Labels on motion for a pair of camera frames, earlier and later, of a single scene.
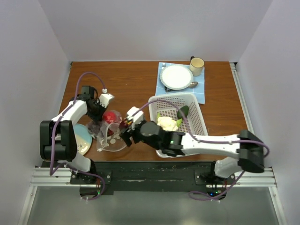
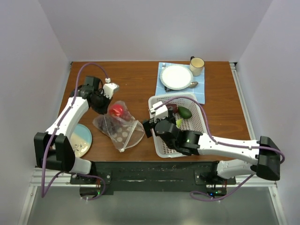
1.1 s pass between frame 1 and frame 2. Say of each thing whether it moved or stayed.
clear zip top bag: moved
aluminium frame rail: stayed
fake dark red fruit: moved
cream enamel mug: stayed
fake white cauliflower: moved
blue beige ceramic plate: stayed
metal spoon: stayed
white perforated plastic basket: stayed
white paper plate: stayed
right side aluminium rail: stayed
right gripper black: moved
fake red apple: moved
